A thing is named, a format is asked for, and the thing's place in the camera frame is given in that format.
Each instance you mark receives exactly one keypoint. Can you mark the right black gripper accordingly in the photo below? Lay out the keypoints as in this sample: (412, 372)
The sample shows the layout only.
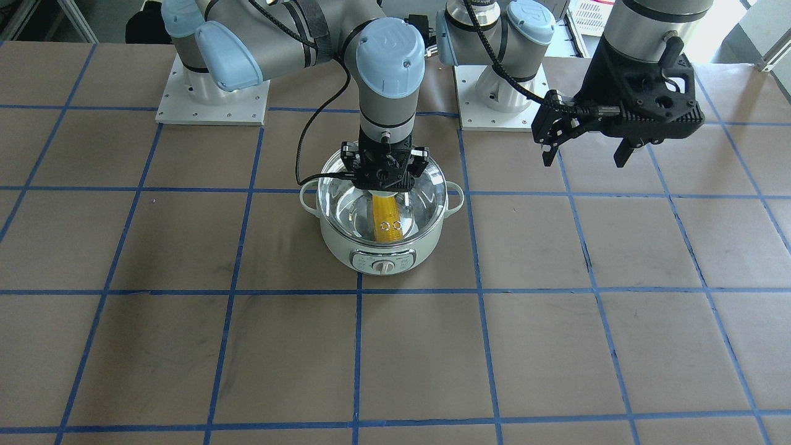
(350, 156)

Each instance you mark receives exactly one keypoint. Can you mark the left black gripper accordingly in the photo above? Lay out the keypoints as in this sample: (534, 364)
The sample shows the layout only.
(594, 88)

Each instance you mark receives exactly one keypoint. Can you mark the glass pot lid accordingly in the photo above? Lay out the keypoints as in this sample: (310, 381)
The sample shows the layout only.
(348, 210)

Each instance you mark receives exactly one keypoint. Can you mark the yellow corn cob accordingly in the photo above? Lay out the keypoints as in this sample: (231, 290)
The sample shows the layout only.
(386, 220)

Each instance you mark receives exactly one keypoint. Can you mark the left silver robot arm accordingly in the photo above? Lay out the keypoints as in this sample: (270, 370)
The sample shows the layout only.
(513, 40)

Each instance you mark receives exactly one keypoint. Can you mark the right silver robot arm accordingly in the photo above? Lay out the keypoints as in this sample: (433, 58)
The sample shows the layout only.
(227, 49)

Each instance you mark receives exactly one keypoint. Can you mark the white electric cooking pot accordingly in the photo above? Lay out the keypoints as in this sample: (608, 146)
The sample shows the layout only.
(371, 260)

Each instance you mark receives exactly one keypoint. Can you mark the brown paper table mat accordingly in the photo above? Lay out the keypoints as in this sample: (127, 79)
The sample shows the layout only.
(170, 284)

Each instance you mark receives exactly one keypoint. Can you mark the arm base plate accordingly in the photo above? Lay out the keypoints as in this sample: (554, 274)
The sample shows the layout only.
(192, 98)
(488, 102)

